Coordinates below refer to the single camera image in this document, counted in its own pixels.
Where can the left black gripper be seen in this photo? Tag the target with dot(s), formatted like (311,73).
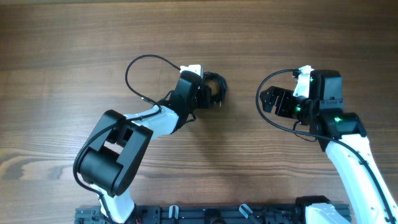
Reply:
(205,92)

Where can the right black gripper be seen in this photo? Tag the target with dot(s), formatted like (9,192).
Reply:
(285,96)

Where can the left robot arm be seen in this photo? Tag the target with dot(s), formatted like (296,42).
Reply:
(109,160)

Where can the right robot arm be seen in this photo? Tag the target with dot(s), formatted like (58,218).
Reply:
(314,112)

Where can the black aluminium base frame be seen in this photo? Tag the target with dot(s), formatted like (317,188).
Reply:
(278,213)

